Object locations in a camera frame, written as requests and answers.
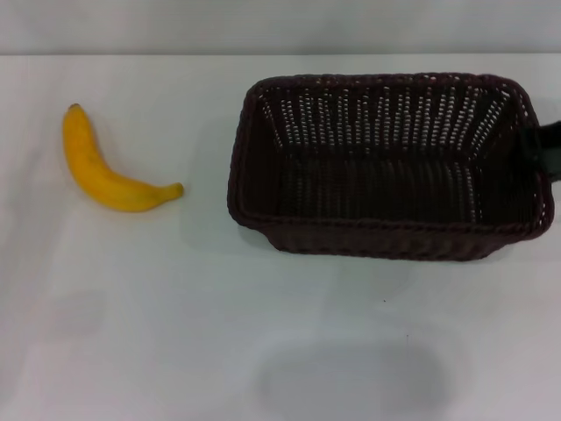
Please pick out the dark brown woven basket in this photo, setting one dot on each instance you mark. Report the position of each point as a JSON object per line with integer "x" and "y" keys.
{"x": 385, "y": 197}

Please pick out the yellow banana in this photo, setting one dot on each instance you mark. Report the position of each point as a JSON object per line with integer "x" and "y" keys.
{"x": 90, "y": 169}

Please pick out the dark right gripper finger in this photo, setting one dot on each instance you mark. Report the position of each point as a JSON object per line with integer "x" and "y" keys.
{"x": 553, "y": 153}
{"x": 531, "y": 144}

